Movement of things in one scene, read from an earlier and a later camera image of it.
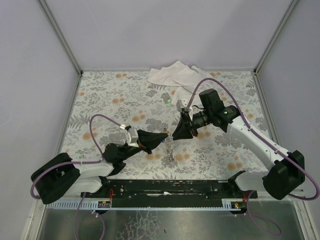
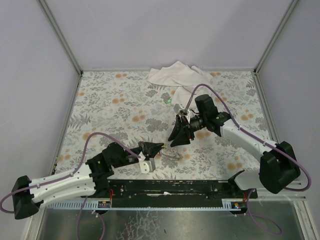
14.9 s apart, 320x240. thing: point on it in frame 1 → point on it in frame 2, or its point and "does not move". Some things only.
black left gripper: [141, 141] → [142, 151]
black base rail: [168, 189] does not move
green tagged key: [169, 101] does not move
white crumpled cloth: [178, 75] does not move
